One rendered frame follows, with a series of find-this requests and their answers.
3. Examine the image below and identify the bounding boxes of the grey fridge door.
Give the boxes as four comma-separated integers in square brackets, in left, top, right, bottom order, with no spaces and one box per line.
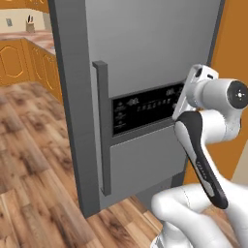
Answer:
[84,0,225,211]

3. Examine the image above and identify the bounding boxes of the orange base cupboard run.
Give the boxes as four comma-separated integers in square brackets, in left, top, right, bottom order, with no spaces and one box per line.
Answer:
[0,37,64,105]

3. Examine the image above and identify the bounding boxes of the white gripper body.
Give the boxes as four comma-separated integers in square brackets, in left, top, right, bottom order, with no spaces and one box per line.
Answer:
[171,77,196,123]

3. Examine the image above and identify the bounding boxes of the tan knife block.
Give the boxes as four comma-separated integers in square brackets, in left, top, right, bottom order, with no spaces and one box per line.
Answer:
[25,14,36,34]

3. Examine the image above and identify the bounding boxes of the grey fridge door handle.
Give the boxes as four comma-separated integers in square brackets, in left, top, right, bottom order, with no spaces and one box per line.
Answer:
[92,60,112,197]

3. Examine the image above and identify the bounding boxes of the orange tall side panel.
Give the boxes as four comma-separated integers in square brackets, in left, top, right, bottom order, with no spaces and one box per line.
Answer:
[183,0,248,186]

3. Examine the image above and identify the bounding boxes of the grey fridge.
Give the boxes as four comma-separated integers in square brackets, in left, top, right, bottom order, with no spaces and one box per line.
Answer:
[46,0,226,219]

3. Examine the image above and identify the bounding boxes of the orange wall cupboard run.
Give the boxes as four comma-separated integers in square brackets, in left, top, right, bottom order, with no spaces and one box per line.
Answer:
[0,0,50,15]

